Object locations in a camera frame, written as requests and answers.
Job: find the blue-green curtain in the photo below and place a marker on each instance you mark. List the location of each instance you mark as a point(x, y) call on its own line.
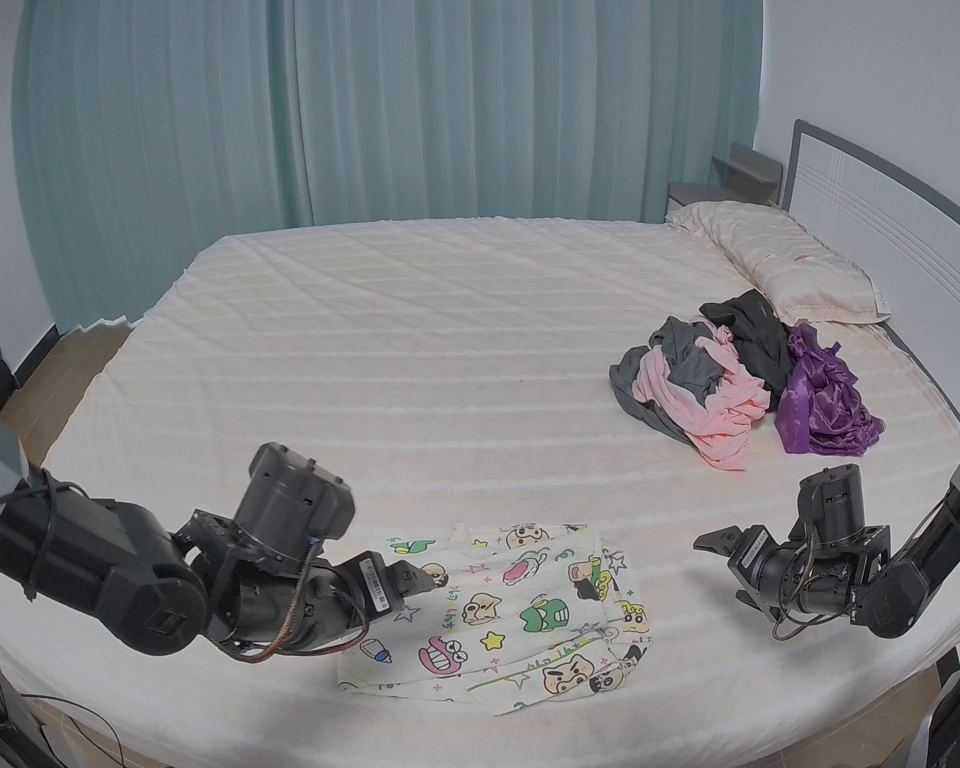
point(525, 112)
point(150, 150)

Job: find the grey bedside table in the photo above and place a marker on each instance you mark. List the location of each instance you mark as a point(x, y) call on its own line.
point(742, 163)

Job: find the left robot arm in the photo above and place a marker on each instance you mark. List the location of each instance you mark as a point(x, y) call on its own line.
point(112, 555)

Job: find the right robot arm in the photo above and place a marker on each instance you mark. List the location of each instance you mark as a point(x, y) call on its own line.
point(892, 600)

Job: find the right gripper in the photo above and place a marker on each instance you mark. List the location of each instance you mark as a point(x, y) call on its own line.
point(765, 570)

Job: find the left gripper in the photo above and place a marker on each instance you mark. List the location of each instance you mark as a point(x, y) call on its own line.
point(375, 592)

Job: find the pink garment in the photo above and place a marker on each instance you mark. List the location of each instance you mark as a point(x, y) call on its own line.
point(724, 435)

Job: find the bed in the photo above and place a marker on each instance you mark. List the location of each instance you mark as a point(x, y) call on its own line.
point(375, 337)

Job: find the dark grey garment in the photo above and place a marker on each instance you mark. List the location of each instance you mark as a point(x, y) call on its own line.
point(757, 330)

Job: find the white printed pyjama top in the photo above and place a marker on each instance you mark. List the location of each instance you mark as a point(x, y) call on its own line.
point(525, 630)

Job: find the purple garment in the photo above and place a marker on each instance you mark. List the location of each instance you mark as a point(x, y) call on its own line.
point(829, 409)

